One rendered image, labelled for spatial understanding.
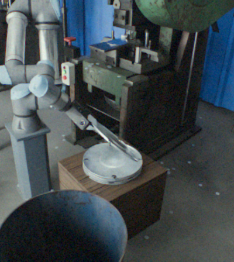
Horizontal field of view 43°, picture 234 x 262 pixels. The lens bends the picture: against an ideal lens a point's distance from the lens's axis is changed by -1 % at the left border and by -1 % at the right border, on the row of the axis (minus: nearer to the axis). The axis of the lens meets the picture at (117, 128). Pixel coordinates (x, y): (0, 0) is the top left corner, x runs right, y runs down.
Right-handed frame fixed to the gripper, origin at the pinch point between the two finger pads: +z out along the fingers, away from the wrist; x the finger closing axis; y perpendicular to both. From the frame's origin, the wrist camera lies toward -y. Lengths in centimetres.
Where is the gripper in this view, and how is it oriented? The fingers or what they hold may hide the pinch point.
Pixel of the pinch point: (96, 127)
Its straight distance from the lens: 136.1
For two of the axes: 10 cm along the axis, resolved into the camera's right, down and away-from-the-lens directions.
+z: 5.9, 4.6, 6.6
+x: -6.5, 7.6, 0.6
